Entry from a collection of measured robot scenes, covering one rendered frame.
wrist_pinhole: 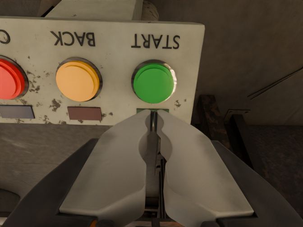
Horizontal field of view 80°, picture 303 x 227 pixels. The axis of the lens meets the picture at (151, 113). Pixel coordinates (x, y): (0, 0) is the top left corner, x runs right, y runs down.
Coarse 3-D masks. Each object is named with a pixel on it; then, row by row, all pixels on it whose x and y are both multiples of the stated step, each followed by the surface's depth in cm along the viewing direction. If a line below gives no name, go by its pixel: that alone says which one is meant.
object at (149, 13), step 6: (144, 0) 66; (144, 6) 62; (150, 6) 63; (144, 12) 58; (150, 12) 60; (156, 12) 65; (144, 18) 55; (150, 18) 56; (156, 18) 61; (150, 132) 39
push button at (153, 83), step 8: (152, 64) 17; (160, 64) 17; (144, 72) 17; (152, 72) 17; (160, 72) 17; (168, 72) 17; (136, 80) 18; (144, 80) 17; (152, 80) 17; (160, 80) 17; (168, 80) 17; (136, 88) 18; (144, 88) 18; (152, 88) 18; (160, 88) 18; (168, 88) 18; (144, 96) 18; (152, 96) 18; (160, 96) 18; (168, 96) 18
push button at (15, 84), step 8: (0, 64) 17; (8, 64) 17; (0, 72) 17; (8, 72) 17; (16, 72) 17; (0, 80) 17; (8, 80) 17; (16, 80) 18; (0, 88) 18; (8, 88) 18; (16, 88) 18; (0, 96) 18; (8, 96) 18; (16, 96) 18
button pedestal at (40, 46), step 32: (64, 0) 24; (96, 0) 24; (128, 0) 25; (0, 32) 16; (32, 32) 16; (64, 32) 16; (96, 32) 16; (128, 32) 16; (160, 32) 16; (192, 32) 16; (32, 64) 18; (96, 64) 18; (128, 64) 18; (192, 64) 18; (32, 96) 19; (64, 96) 19; (96, 96) 19; (128, 96) 19; (192, 96) 19
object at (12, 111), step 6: (0, 108) 20; (6, 108) 20; (12, 108) 20; (18, 108) 20; (24, 108) 20; (30, 108) 20; (0, 114) 20; (6, 114) 20; (12, 114) 20; (18, 114) 20; (24, 114) 20; (30, 114) 20
